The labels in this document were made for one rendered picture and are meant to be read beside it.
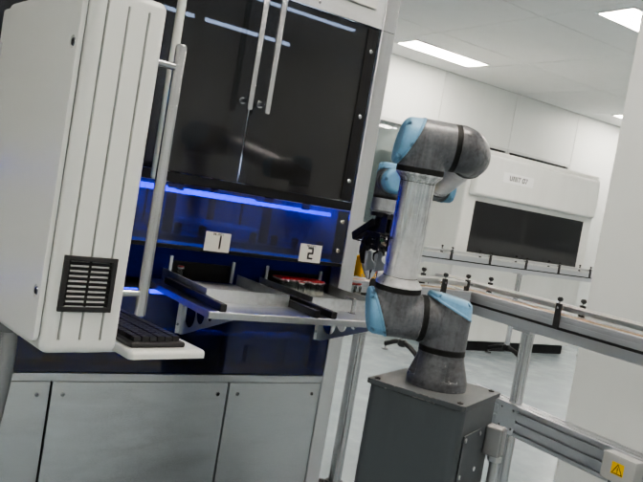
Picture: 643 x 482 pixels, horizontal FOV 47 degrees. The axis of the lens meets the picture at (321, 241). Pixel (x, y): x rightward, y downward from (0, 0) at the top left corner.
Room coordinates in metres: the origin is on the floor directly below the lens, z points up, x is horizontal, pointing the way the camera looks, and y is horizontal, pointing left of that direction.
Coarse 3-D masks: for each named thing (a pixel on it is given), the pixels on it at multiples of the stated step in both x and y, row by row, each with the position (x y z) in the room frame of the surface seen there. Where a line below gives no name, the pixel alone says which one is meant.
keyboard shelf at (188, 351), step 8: (120, 344) 1.63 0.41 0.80; (80, 352) 1.60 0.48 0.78; (88, 352) 1.61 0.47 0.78; (120, 352) 1.61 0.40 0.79; (128, 352) 1.59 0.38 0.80; (136, 352) 1.59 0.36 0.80; (144, 352) 1.60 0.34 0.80; (152, 352) 1.62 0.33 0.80; (160, 352) 1.63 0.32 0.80; (168, 352) 1.64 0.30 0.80; (176, 352) 1.66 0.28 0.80; (184, 352) 1.67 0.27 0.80; (192, 352) 1.69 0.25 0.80; (200, 352) 1.70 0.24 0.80
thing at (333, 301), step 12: (276, 288) 2.33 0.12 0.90; (288, 288) 2.26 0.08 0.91; (324, 288) 2.55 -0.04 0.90; (336, 288) 2.50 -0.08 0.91; (312, 300) 2.14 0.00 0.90; (324, 300) 2.16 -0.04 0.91; (336, 300) 2.19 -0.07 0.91; (348, 300) 2.21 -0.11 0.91; (360, 300) 2.37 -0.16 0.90; (360, 312) 2.24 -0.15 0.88
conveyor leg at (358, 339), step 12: (360, 336) 2.76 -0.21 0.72; (360, 348) 2.76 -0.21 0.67; (348, 360) 2.78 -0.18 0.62; (360, 360) 2.77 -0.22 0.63; (348, 372) 2.77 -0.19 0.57; (348, 384) 2.76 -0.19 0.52; (348, 396) 2.76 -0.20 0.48; (348, 408) 2.76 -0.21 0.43; (348, 420) 2.76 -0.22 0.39; (336, 432) 2.78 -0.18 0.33; (348, 432) 2.78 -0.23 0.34; (336, 444) 2.77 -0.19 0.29; (336, 456) 2.76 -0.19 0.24; (336, 468) 2.76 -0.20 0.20; (336, 480) 2.76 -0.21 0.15
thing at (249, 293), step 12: (180, 276) 2.12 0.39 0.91; (240, 276) 2.36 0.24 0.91; (204, 288) 1.97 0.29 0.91; (216, 288) 2.22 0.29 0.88; (228, 288) 2.26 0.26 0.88; (240, 288) 2.31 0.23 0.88; (252, 288) 2.28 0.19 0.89; (264, 288) 2.22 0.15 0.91; (228, 300) 1.99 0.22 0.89; (240, 300) 2.01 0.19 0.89; (252, 300) 2.03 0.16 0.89; (264, 300) 2.05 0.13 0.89; (276, 300) 2.07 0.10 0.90; (288, 300) 2.10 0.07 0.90
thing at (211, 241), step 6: (210, 234) 2.23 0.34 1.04; (216, 234) 2.24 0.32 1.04; (222, 234) 2.25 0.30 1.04; (228, 234) 2.26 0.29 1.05; (210, 240) 2.23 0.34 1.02; (216, 240) 2.24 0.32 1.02; (222, 240) 2.25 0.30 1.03; (228, 240) 2.26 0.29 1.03; (204, 246) 2.22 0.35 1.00; (210, 246) 2.23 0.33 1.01; (216, 246) 2.24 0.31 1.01; (222, 246) 2.25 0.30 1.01; (228, 246) 2.26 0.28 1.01; (228, 252) 2.27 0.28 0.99
